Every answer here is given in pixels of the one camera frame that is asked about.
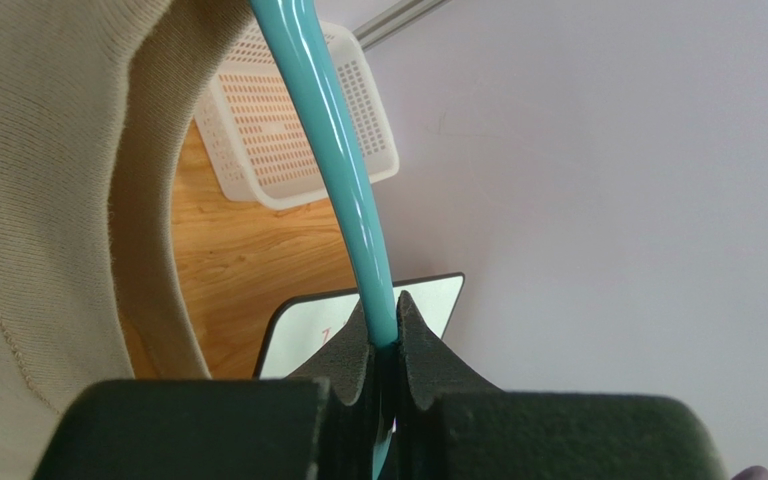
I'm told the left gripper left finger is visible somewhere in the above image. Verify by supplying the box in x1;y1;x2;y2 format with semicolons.
34;308;378;479

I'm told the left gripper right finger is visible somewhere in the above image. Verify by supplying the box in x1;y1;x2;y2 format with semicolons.
397;293;726;479

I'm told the beige t shirt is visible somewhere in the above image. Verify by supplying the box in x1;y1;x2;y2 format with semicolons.
0;1;253;479

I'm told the light blue hanger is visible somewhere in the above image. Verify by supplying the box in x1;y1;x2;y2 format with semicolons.
252;1;400;479

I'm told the white whiteboard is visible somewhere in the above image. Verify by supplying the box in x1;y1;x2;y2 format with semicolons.
253;272;465;379

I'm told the white plastic basket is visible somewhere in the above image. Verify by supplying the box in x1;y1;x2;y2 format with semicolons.
194;22;400;210

